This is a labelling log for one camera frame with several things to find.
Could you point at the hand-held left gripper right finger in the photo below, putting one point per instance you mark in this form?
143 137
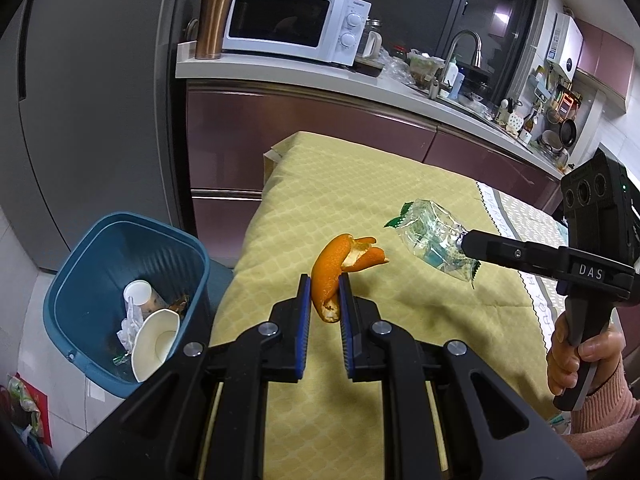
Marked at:
346 330

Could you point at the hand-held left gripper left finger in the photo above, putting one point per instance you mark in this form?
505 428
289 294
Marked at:
302 330

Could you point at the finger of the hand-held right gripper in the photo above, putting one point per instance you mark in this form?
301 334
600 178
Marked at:
510 252

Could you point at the orange peel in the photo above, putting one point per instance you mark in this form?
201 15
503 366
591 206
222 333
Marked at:
327 270

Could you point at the white paper cup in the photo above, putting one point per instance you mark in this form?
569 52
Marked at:
150 355
137 292

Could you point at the white tissue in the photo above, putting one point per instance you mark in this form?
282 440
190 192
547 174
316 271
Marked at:
131 327

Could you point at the blue trash bin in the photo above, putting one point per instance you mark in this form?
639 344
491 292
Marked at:
80 280

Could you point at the person's right hand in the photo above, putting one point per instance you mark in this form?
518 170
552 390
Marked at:
557 360

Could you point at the beige patterned cloth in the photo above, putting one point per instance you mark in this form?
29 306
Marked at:
525 215

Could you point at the black frying pan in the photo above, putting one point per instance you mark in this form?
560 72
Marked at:
567 132

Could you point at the white dotted holder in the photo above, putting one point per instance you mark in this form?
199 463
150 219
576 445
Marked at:
515 122

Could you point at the yellow tablecloth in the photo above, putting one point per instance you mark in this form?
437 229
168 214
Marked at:
300 200

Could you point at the steel sink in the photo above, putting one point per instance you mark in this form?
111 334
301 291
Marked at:
470 107

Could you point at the white water heater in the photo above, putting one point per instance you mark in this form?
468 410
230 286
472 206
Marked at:
565 47

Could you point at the blue bottle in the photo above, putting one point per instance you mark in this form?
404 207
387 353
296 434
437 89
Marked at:
457 87

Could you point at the white pump bottle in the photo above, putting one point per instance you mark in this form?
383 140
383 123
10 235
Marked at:
450 77

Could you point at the plastic bag of food scraps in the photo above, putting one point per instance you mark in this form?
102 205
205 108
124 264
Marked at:
425 67

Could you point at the steel kitchen faucet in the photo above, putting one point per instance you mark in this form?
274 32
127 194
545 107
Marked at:
465 35

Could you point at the kitchen counter with cabinets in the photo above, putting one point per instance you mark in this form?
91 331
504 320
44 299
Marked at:
225 130

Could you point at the clear plastic bags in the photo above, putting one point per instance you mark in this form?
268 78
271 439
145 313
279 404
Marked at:
396 66

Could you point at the glass pitcher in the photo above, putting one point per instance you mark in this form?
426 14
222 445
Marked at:
370 42

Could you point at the dark window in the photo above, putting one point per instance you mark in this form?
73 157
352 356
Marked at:
415 5

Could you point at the white microwave oven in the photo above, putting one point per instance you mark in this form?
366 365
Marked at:
352 25

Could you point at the colourful plastic packaging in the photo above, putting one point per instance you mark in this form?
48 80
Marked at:
25 400

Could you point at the grey refrigerator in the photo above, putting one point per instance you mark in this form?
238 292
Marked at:
100 110

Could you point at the copper travel tumbler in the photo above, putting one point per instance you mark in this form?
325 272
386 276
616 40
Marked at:
212 25

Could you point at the pink wall cabinet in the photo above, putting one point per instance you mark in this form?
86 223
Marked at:
605 60

